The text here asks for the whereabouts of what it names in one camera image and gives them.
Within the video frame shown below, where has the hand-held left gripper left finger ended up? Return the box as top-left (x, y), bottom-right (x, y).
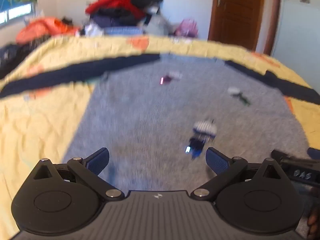
top-left (34, 147), bottom-right (125, 200)

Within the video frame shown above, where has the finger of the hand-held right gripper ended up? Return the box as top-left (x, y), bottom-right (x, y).
top-left (307, 147), bottom-right (320, 160)
top-left (271, 149), bottom-right (290, 164)

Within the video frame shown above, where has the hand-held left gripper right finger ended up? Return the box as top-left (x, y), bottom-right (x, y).
top-left (190, 147), bottom-right (283, 200)

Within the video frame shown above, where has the grey sweater with navy sleeves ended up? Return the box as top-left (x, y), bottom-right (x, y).
top-left (0, 54), bottom-right (320, 230)

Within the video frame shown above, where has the person's right hand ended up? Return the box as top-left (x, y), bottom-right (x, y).
top-left (306, 200), bottom-right (320, 239)

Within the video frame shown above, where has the yellow carrot print blanket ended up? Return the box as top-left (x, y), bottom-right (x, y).
top-left (0, 35), bottom-right (320, 240)

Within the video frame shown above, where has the flower print wardrobe door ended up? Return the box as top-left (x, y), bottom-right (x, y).
top-left (272, 0), bottom-right (320, 92)

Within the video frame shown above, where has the white crumpled plastic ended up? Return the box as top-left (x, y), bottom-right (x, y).
top-left (84, 22), bottom-right (105, 37)

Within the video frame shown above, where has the light blue knit cloth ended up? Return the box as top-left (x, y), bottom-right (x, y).
top-left (104, 26), bottom-right (146, 36)

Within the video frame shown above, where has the dark patterned cloth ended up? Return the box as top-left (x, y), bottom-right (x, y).
top-left (0, 44), bottom-right (28, 78)

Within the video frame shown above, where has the purple plastic bag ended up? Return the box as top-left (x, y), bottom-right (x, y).
top-left (174, 19), bottom-right (199, 38)

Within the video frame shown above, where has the orange garment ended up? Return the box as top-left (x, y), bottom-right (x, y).
top-left (15, 17), bottom-right (81, 43)

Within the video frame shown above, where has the grey cloth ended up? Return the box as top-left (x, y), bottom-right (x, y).
top-left (147, 14), bottom-right (176, 36)

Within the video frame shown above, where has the brown wooden door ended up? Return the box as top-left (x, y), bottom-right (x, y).
top-left (207, 0), bottom-right (266, 52)

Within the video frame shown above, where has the red garment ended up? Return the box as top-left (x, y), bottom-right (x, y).
top-left (85, 0), bottom-right (146, 18)

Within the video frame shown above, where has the window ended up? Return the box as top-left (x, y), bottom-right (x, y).
top-left (0, 2), bottom-right (34, 26)

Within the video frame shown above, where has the brown wooden door frame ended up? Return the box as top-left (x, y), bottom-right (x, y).
top-left (263, 0), bottom-right (282, 56)

